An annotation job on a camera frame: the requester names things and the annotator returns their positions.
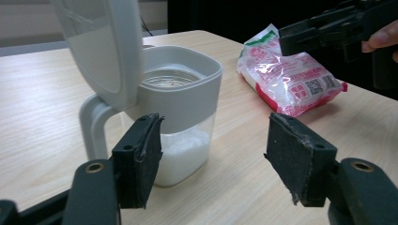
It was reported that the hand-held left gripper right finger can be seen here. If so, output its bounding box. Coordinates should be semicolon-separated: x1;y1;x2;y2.
264;112;338;208

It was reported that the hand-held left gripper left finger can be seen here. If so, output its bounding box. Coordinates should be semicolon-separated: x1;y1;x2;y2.
111;112;165;210

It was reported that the pink printed plastic bag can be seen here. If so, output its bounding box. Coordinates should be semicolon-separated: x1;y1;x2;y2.
236;23;349;118

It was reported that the black curtain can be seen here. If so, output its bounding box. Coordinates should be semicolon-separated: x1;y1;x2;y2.
167;0;398;101

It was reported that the bundle of black cables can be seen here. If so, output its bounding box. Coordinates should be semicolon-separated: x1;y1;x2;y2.
139;15;155;38

